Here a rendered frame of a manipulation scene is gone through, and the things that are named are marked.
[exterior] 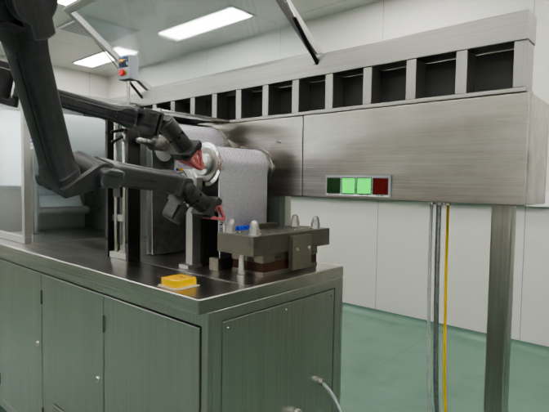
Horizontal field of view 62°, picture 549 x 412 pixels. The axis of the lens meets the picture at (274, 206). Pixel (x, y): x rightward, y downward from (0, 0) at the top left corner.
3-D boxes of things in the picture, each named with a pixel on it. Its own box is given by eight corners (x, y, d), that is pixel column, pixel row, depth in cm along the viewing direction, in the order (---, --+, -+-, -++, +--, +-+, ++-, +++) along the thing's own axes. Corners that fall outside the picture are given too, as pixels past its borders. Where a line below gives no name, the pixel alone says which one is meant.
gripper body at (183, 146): (192, 158, 140) (178, 141, 135) (171, 158, 146) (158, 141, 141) (203, 144, 143) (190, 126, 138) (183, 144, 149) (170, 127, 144)
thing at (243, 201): (217, 235, 151) (218, 178, 150) (265, 230, 168) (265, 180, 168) (219, 235, 150) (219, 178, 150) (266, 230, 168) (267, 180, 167)
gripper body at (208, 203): (215, 217, 142) (198, 206, 137) (194, 215, 149) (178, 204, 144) (222, 199, 144) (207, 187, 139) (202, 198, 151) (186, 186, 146)
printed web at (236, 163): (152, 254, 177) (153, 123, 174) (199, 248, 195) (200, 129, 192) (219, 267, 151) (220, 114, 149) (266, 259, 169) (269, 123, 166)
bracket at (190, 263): (177, 267, 154) (177, 176, 152) (193, 265, 158) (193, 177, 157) (186, 270, 150) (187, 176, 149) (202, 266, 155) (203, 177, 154)
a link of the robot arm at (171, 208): (192, 181, 131) (168, 171, 133) (172, 217, 128) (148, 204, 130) (205, 196, 142) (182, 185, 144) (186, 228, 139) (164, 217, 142)
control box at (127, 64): (114, 79, 189) (114, 55, 188) (127, 82, 194) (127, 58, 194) (126, 77, 185) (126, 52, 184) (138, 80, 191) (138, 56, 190)
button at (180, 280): (161, 285, 127) (161, 276, 127) (180, 281, 132) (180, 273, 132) (176, 289, 122) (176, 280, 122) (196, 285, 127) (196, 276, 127)
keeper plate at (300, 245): (287, 269, 147) (288, 235, 147) (306, 265, 155) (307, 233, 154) (293, 270, 146) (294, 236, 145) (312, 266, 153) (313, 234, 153)
